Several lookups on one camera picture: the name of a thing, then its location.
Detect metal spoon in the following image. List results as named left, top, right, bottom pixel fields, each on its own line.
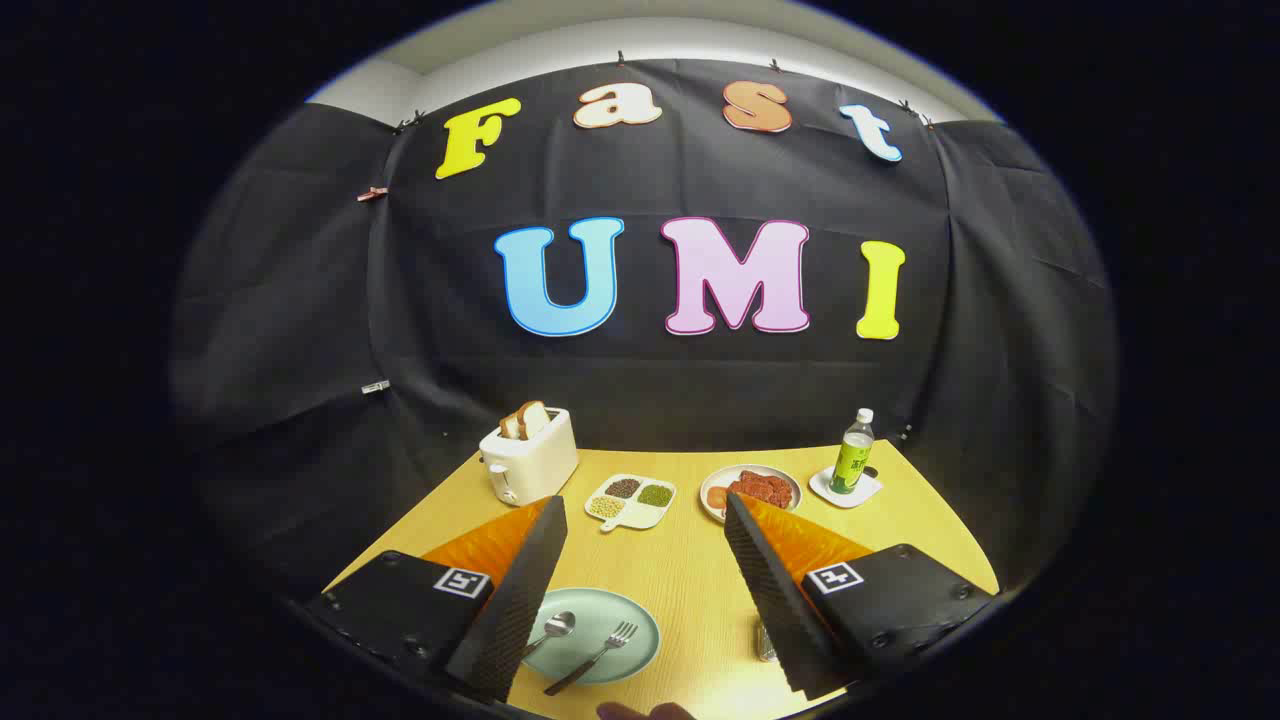
left=520, top=611, right=577, bottom=661

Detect metal fork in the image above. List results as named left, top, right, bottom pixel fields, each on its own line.
left=543, top=621, right=639, bottom=697

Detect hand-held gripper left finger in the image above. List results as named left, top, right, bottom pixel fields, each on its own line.
left=305, top=495, right=569, bottom=704

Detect white divided dish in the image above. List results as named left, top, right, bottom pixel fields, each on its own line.
left=585, top=473, right=677, bottom=533

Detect white oval food plate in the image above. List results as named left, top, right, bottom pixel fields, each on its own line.
left=700, top=464, right=803, bottom=524

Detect brown meat pieces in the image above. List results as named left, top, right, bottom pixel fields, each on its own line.
left=728, top=470, right=793, bottom=508

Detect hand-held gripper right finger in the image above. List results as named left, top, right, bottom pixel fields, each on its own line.
left=724, top=490, right=996, bottom=701

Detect white square coaster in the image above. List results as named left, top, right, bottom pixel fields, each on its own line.
left=808, top=465, right=884, bottom=510

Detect white toaster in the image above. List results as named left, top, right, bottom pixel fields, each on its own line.
left=478, top=405, right=580, bottom=508

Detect green drink bottle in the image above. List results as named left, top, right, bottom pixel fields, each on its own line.
left=829, top=408, right=876, bottom=496

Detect teal round plate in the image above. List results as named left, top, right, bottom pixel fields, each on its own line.
left=520, top=587, right=662, bottom=686

